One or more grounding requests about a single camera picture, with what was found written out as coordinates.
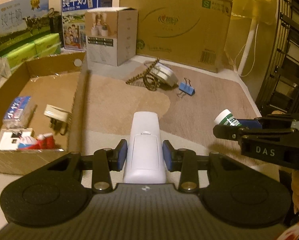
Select green white small bottle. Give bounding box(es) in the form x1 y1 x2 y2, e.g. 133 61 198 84
214 109 242 126

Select white remote control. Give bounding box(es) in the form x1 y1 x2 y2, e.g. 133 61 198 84
123 112 166 184

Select red Doraemon toy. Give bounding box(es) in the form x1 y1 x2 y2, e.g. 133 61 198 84
18 133 56 150

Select cream wall plug adapter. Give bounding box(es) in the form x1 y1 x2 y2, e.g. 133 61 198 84
44 105 70 136

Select blue binder clip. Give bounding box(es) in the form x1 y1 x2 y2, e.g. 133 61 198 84
177 77 195 98

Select white grey charger adapter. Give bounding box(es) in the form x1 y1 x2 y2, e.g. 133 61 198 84
150 62 178 87

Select white square box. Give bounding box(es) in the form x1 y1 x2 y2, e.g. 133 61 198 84
0 128 34 151

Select blue floss pick box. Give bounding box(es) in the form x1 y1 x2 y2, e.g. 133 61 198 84
3 96 35 129

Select beige brown rug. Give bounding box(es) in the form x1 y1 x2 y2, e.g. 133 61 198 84
83 61 259 166

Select shallow cardboard tray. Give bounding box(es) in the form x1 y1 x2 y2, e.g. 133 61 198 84
0 52 89 175

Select large cardboard box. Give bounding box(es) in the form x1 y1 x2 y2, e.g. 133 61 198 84
119 0 233 73

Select white beige product box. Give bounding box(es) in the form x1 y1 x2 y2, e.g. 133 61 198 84
85 7 138 67

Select green tissue pack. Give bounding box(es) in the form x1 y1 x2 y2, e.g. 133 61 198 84
3 33 62 69

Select blue milk carton box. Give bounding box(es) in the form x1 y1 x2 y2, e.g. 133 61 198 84
61 0 113 51

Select green pasture milk box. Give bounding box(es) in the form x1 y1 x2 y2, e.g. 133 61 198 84
0 0 51 56

